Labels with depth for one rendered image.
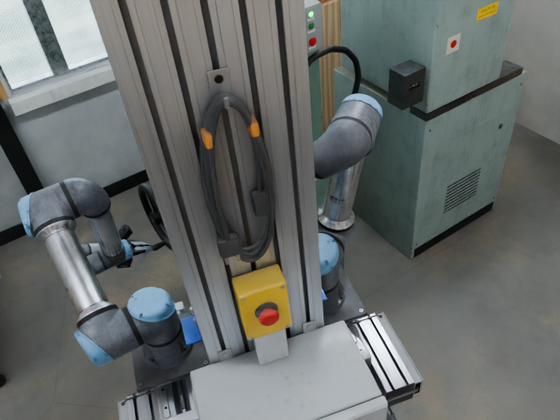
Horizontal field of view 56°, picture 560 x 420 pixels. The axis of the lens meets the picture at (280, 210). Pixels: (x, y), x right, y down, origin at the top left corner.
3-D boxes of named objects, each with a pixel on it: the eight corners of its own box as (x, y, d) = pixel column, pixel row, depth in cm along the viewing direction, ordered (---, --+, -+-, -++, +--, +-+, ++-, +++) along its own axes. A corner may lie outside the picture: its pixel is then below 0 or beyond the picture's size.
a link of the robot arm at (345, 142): (368, 177, 122) (224, 222, 152) (379, 149, 129) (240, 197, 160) (342, 138, 117) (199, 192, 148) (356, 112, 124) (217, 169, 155)
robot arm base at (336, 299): (352, 307, 164) (352, 287, 157) (307, 322, 161) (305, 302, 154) (333, 272, 174) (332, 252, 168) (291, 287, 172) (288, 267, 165)
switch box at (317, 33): (290, 51, 186) (287, 6, 176) (312, 42, 190) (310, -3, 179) (301, 57, 182) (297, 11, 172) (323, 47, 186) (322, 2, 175)
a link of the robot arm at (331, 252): (294, 287, 159) (291, 257, 150) (308, 255, 168) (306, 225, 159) (332, 296, 155) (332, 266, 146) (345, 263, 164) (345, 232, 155)
